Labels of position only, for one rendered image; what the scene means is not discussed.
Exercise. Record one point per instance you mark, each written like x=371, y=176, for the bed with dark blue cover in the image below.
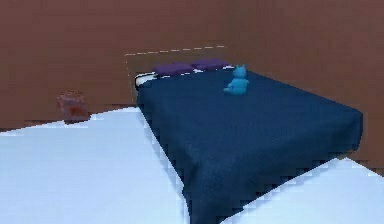
x=240, y=133

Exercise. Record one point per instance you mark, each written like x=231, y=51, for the purple pillow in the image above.
x=210, y=63
x=172, y=68

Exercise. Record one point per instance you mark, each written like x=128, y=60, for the light blue teddy bear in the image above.
x=238, y=83

